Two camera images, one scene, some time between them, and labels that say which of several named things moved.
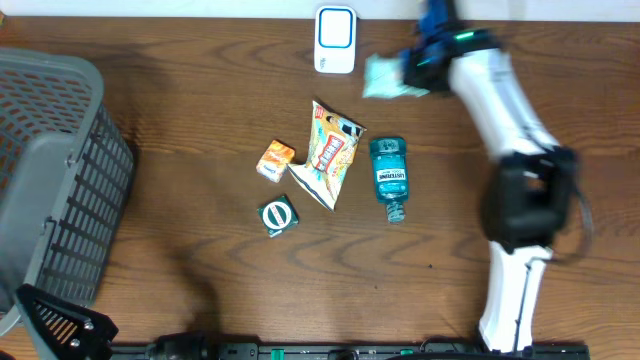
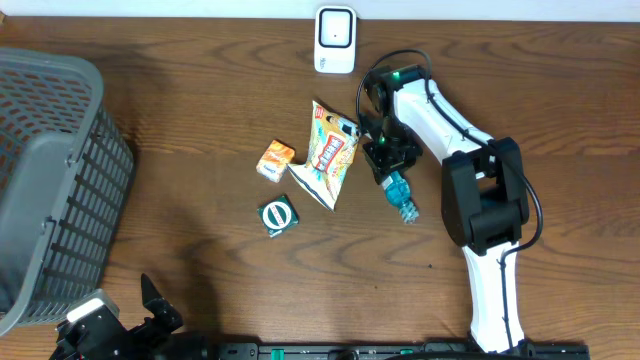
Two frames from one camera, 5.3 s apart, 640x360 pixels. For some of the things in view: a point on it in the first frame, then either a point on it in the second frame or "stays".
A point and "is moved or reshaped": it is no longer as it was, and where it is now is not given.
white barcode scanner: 335,39 stays
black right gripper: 409,57 to 383,168
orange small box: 273,162 stays
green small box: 278,215 stays
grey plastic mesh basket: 67,175 stays
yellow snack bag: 334,141 stays
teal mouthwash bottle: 390,164 is moved or reshaped
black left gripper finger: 68,330 to 165,314
